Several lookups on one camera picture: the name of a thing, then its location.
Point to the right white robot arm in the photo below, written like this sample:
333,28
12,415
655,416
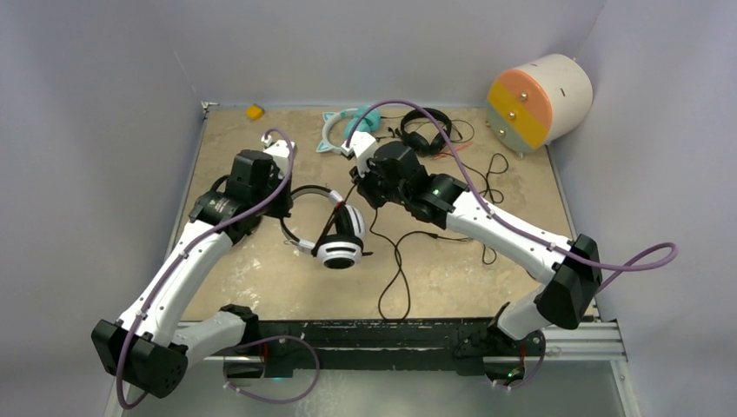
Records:
560,266

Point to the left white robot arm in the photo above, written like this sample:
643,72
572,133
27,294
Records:
144,347

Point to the black headphones with pink mic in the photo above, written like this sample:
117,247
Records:
417,132

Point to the round drawer cabinet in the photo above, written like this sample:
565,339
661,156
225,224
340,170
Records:
530,105

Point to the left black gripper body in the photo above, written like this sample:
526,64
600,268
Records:
280,208

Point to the white and black headphones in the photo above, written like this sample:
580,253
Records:
340,245

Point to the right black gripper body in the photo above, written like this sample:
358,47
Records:
375,185

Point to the yellow block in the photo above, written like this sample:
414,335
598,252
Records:
254,112

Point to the teal cat ear headphones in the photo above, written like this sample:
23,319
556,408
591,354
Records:
354,118

